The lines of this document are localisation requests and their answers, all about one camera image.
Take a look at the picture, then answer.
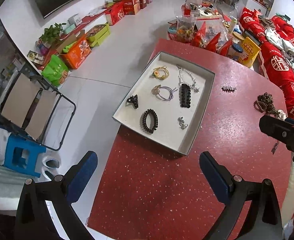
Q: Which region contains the yellow snack bag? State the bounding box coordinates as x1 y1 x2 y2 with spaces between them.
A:
238 37 261 68

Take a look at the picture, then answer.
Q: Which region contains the yellow sunflower cord bracelet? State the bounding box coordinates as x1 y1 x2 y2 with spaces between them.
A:
150 65 170 80

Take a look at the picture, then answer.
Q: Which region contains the orange gift box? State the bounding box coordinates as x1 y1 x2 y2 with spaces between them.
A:
60 35 91 69

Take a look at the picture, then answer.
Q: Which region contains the leopard print scrunchie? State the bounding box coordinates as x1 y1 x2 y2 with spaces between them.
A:
257 92 280 118

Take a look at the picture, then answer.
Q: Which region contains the purple hair tie with flower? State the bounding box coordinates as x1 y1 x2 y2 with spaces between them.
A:
151 84 179 102

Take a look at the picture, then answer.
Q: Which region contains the small silver charm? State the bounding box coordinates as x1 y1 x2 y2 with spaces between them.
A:
178 116 188 129

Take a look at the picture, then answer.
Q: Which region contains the potted green plant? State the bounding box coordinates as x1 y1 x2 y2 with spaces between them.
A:
39 23 66 44

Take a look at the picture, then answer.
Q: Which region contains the blue plastic stool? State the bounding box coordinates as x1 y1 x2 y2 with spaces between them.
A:
4 134 46 178

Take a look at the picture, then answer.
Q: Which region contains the green snack bag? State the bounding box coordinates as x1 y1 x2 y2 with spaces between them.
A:
42 55 69 87

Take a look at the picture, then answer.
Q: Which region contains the silver rhinestone barrette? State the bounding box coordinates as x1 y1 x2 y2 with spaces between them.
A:
221 86 236 93

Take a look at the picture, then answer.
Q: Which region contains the white polka dot bow clip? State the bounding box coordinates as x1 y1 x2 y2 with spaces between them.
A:
276 109 287 121

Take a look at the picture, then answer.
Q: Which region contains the black spiral hair tie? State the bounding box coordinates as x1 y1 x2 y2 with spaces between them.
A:
141 108 160 134

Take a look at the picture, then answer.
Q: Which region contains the black folding cart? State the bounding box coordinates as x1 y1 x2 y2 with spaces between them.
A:
0 69 76 151

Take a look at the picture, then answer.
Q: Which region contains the black claw hair clip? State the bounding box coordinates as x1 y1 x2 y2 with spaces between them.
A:
126 94 139 109

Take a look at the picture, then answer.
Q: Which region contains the grey white clothes pile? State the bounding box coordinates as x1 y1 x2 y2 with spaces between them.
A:
265 28 294 72

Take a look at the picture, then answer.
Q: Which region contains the clear crystal bead bracelet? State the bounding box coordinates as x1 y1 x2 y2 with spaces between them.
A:
176 64 200 94

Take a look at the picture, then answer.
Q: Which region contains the green yellow gift box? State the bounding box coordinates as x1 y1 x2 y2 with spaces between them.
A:
86 23 111 48

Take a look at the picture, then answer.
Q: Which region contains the black rectangular hair clip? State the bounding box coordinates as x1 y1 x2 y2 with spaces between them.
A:
180 83 191 108

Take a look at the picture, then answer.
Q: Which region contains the brown spiral hair tie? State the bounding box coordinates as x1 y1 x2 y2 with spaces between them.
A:
253 100 267 113

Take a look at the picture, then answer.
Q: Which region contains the white jewelry tray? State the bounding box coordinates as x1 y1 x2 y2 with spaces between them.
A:
113 51 215 155

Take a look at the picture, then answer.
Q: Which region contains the red gift box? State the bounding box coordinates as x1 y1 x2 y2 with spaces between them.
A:
104 2 125 25

